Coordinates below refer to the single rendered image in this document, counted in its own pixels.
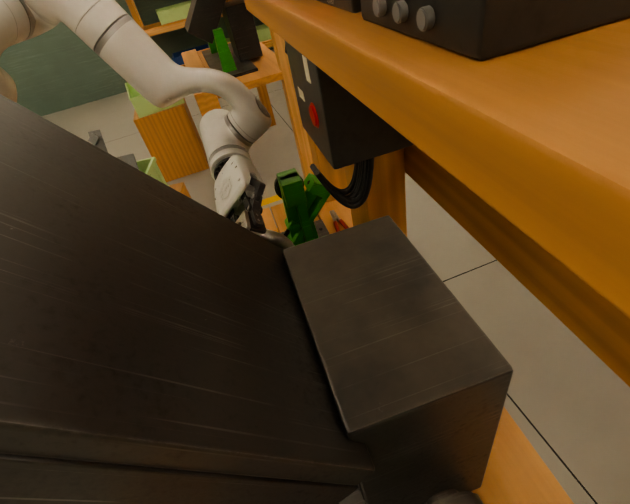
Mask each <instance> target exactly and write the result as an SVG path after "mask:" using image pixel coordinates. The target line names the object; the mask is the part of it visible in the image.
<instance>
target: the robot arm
mask: <svg viewBox="0 0 630 504"><path fill-rule="evenodd" d="M60 22H62V23H64V24H65V25H66V26H67V27H68V28H69V29H70V30H71V31H73V32H74V33H75V34H76V35H77V36H78V37H79V38H80V39H81V40H82V41H83V42H84V43H85V44H86V45H88V46H89V47H90V48H91V49H92V50H93V51H94V52H95V53H96V54H97V55H98V56H99V57H100V58H102V59H103V60H104V61H105V62H106V63H107V64H108V65H109V66H110V67H111V68H112V69H114V70H115V71H116V72H117V73H118V74H119V75H120V76H121V77H122V78H123V79H125V80H126V81H127V82H128V83H129V84H130V85H131V86H132V87H133V88H134V89H135V90H136V91H138V92H139V93H140V94H141V95H142V96H143V97H144V98H145V99H146V100H148V101H149V102H150V103H151V104H153V105H154V106H156V107H159V108H165V107H168V106H170V105H172V104H174V103H176V102H177V101H179V100H181V99H183V98H184V97H187V96H189V95H191V94H195V93H201V92H204V93H211V94H215V95H218V96H220V97H221V98H223V99H224V100H225V101H227V102H228V103H229V104H230V105H231V106H232V110H231V111H228V110H225V109H214V110H211V111H209V112H207V113H206V114H205V115H204V116H203V117H202V119H201V121H200V126H199V127H200V132H201V136H202V140H203V144H204V148H205V152H206V156H207V160H208V164H209V168H210V172H211V176H212V178H213V179H214V181H215V184H214V194H215V203H216V209H217V213H218V214H220V215H222V216H224V217H226V218H228V219H229V220H231V221H233V222H236V221H237V219H238V218H239V216H240V215H241V214H242V212H243V211H244V210H245V211H248V215H249V220H250V225H251V228H250V231H254V232H258V233H262V234H264V233H266V231H267V230H266V227H265V224H264V221H263V218H262V215H261V214H262V212H263V209H262V206H261V203H262V197H263V195H264V189H265V186H266V185H265V184H264V183H263V182H262V180H261V178H260V176H259V173H258V172H257V170H256V168H255V166H254V165H253V163H252V160H251V157H250V155H249V149H250V147H251V146H252V144H253V143H254V142H255V141H257V140H258V139H259V138H260V137H261V136H262V135H263V134H264V133H265V132H266V131H267V130H268V129H269V127H270V125H271V122H272V120H271V116H270V113H269V112H268V111H267V109H266V107H264V105H263V104H262V103H261V101H260V100H258V99H257V98H256V96H255V95H254V94H253V93H252V92H251V91H250V90H249V89H248V88H247V87H246V86H245V85H244V84H243V83H242V82H241V81H239V80H238V79H237V78H235V77H234V76H232V75H230V74H228V73H226V72H223V71H220V70H216V69H211V68H192V67H184V66H180V65H178V64H176V63H175V62H174V61H173V60H172V59H171V58H170V57H169V56H168V55H167V54H166V53H165V52H164V51H163V50H162V49H161V48H160V47H159V46H158V45H157V44H156V43H155V42H154V41H153V40H152V39H151V38H150V36H149V35H148V34H147V33H146V32H145V31H144V30H143V29H142V28H141V27H140V26H139V25H138V24H137V23H136V22H135V21H134V20H133V19H132V18H131V17H130V16H129V14H128V13H127V12H126V11H125V10H124V9H123V8H122V7H121V6H120V5H119V4H118V3H117V2H116V1H115V0H0V56H1V54H2V53H3V51H4V50H5V49H7V48H8V47H10V46H12V45H15V44H18V43H21V42H23V41H26V40H29V39H32V38H34V37H36V36H39V35H41V34H43V33H45V32H47V31H49V30H51V29H53V28H54V27H56V26H57V25H58V23H60ZM0 94H1V95H3V96H5V97H7V98H8V99H10V100H12V101H14V102H16V103H17V88H16V84H15V82H14V80H13V79H12V77H11V76H10V75H9V74H8V73H7V72H6V71H5V70H4V69H2V68H1V67H0Z"/></svg>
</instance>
